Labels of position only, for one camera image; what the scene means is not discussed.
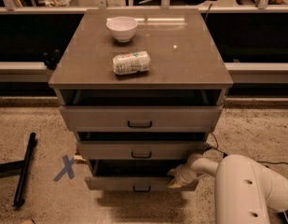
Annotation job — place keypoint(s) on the black clamp on rail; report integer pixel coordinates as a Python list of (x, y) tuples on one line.
[(51, 61)]

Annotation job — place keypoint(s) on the grey bottom drawer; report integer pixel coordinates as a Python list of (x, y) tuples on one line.
[(134, 175)]

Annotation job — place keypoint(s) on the grey middle drawer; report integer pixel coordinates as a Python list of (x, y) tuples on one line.
[(142, 150)]

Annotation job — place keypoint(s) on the white ceramic bowl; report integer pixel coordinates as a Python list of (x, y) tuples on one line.
[(122, 29)]

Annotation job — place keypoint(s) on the black left stand leg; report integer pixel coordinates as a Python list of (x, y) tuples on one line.
[(20, 168)]

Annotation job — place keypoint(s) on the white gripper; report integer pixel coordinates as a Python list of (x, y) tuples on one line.
[(185, 174)]

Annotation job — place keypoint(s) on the grey drawer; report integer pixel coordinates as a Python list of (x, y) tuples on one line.
[(142, 150), (134, 175), (153, 119)]

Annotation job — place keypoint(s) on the white crushed can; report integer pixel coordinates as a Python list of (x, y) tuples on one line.
[(131, 63)]

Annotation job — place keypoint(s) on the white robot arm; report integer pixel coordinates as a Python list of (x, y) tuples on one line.
[(244, 189)]

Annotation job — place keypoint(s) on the grey drawer cabinet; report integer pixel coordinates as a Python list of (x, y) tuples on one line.
[(186, 68)]

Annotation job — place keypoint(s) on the grey top drawer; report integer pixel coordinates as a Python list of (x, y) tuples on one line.
[(153, 119)]

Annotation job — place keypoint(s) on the blue tape cross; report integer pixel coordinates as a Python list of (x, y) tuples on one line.
[(66, 170)]

